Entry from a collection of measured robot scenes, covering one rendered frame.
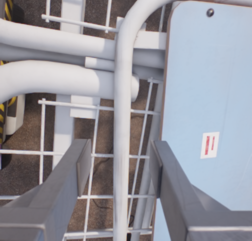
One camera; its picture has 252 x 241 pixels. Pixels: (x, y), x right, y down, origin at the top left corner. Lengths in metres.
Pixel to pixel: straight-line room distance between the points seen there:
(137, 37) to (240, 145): 0.22
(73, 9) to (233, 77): 0.24
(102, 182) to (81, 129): 0.28
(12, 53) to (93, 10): 0.52
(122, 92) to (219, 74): 0.13
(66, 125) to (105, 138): 0.51
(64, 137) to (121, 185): 0.12
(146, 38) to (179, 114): 0.11
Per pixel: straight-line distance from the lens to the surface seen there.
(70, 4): 0.31
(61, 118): 0.31
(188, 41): 0.25
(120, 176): 0.27
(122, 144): 0.24
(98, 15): 0.77
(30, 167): 0.88
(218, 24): 0.27
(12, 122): 0.68
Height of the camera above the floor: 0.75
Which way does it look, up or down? 71 degrees down
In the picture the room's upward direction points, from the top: 140 degrees clockwise
